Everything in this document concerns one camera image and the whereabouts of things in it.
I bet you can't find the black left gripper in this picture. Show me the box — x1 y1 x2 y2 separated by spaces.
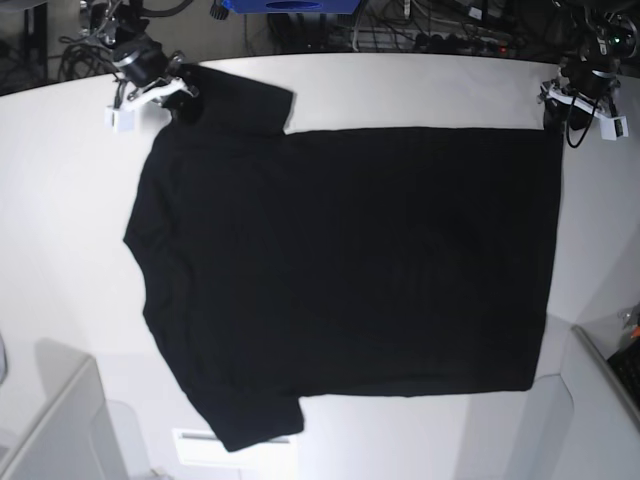
543 55 620 133

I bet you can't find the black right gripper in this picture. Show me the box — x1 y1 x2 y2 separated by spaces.
112 36 204 123

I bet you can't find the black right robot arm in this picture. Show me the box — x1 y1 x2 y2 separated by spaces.
73 1 202 132

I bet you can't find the grey partition panel left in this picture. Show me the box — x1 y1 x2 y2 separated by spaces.
1 355 129 480

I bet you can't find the grey partition panel right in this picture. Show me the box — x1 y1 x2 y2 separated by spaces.
506 326 639 479

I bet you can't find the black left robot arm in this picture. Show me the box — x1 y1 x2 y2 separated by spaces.
538 1 639 148

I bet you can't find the black T-shirt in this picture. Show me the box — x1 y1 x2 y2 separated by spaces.
124 66 563 452

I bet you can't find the grey partition panel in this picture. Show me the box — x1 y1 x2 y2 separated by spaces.
1 355 129 480
506 326 639 479

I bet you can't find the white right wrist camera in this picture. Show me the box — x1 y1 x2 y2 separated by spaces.
104 106 136 133

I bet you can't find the blue box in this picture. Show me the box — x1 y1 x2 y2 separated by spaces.
222 0 360 14

